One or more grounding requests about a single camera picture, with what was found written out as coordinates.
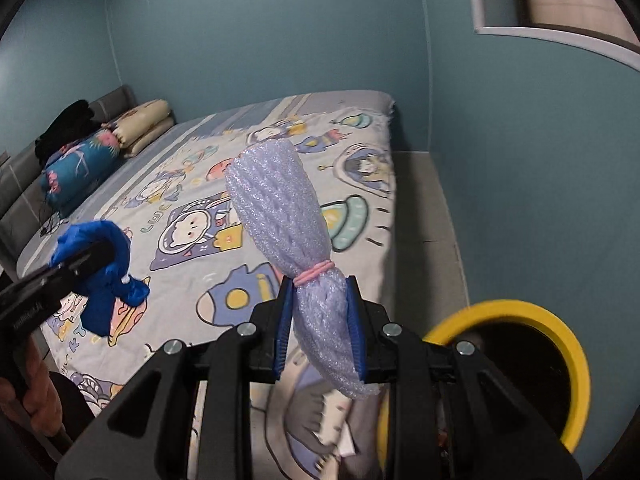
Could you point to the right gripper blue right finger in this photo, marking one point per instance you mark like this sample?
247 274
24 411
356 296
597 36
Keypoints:
400 359

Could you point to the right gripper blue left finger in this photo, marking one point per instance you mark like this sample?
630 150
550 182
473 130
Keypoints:
145 432

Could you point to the blue rubber glove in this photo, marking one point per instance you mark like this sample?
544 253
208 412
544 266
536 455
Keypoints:
110 281

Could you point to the purple foam fruit net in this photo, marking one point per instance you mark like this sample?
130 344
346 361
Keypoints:
278 207

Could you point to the yellow rimmed trash bin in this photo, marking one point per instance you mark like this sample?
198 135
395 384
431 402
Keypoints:
540 359

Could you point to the person left hand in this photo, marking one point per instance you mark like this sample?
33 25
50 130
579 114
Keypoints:
41 400

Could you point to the grey bed headboard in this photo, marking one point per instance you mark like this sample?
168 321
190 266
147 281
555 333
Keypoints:
23 209

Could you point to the blue floral folded quilt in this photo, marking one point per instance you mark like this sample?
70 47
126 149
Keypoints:
71 176

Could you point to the cartoon space bed sheet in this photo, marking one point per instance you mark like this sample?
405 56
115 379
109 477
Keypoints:
205 274

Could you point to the black clothing pile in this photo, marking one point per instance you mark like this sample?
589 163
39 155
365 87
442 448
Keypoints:
74 123

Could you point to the beige folded pillow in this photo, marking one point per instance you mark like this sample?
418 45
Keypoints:
141 126

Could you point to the dark framed window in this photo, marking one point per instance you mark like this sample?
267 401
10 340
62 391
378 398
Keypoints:
609 28

